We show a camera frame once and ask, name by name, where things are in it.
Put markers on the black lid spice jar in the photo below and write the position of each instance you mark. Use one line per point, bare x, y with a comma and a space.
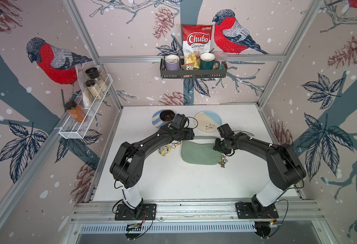
94, 89

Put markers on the blue striped plate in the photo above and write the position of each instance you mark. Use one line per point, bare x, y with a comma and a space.
157, 121

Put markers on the red Chuba chips bag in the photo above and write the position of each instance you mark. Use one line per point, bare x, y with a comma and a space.
196, 38

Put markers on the dark small bowl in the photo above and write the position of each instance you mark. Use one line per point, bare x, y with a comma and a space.
167, 115

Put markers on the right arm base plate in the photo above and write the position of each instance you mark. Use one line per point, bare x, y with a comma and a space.
249, 210

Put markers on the yellow white plush keychain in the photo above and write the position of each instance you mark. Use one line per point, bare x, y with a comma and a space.
164, 150

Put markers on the clear plastic bag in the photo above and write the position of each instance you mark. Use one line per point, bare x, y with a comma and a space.
87, 98

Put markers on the red green charm decoration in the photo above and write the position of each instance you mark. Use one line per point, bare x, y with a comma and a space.
223, 161

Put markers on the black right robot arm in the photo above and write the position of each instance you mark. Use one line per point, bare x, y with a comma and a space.
284, 167

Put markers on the green mug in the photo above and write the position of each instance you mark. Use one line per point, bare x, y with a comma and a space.
208, 62

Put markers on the green fabric bag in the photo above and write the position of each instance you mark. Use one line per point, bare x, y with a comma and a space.
200, 151

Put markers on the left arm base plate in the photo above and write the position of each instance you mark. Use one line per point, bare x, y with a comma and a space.
142, 212

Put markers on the pink lidded jar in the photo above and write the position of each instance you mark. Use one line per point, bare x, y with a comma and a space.
220, 60

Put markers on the purple mug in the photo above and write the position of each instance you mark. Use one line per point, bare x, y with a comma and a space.
172, 62

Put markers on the white wire wall rack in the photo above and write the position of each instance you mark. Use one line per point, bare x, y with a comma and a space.
71, 129

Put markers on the cream and blue plate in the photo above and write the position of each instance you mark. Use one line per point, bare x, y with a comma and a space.
208, 121

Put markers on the tall black lid jar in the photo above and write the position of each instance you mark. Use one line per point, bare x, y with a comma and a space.
93, 73

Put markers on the black wall shelf basket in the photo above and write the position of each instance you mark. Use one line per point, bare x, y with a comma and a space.
195, 73

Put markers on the yellow snack packet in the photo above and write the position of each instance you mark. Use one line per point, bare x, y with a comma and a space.
191, 61

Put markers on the orange spice jar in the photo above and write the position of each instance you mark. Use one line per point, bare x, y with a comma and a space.
76, 111

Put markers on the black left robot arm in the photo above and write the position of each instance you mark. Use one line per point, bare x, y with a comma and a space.
127, 166

